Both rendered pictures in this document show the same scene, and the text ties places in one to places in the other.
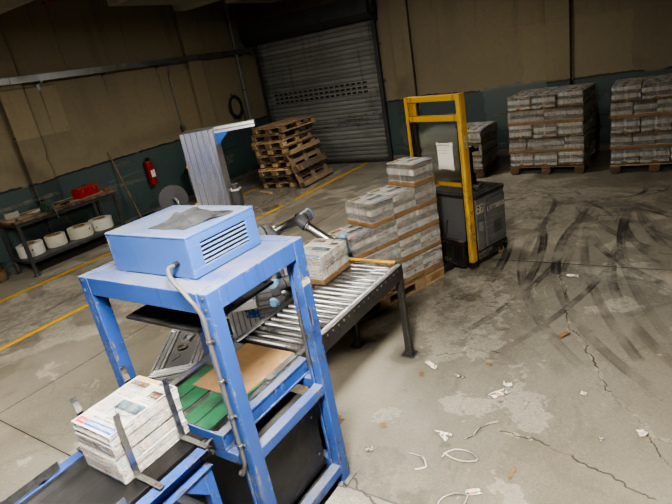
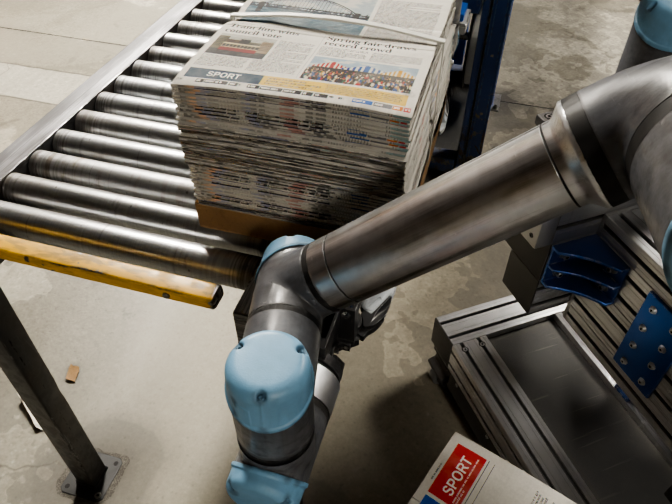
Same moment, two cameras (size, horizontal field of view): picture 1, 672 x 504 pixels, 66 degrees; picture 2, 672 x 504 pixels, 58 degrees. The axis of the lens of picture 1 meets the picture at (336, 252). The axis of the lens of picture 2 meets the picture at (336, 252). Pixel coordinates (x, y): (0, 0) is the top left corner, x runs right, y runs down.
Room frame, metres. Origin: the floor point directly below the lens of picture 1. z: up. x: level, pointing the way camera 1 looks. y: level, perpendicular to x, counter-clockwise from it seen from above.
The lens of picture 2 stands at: (4.50, -0.12, 1.38)
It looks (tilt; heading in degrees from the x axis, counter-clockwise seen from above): 45 degrees down; 160
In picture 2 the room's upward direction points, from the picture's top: straight up
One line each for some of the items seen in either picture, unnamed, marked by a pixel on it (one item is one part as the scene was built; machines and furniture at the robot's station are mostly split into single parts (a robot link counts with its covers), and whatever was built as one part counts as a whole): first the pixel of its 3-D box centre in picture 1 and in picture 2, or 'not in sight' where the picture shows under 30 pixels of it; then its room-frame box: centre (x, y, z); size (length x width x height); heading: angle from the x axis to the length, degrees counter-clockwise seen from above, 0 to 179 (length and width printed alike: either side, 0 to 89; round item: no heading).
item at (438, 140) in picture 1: (439, 151); not in sight; (5.40, -1.26, 1.28); 0.57 x 0.01 x 0.65; 34
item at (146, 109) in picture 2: (344, 286); (211, 123); (3.54, -0.02, 0.77); 0.47 x 0.05 x 0.05; 54
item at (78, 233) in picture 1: (65, 224); not in sight; (8.68, 4.42, 0.55); 1.80 x 0.70 x 1.09; 144
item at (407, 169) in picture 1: (416, 221); not in sight; (5.14, -0.88, 0.65); 0.39 x 0.30 x 1.29; 34
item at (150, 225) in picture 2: (362, 272); (138, 214); (3.75, -0.17, 0.77); 0.47 x 0.05 x 0.05; 54
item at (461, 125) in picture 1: (465, 182); not in sight; (5.12, -1.43, 0.97); 0.09 x 0.09 x 1.75; 34
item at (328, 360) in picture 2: not in sight; (325, 329); (4.08, 0.01, 0.81); 0.12 x 0.08 x 0.09; 143
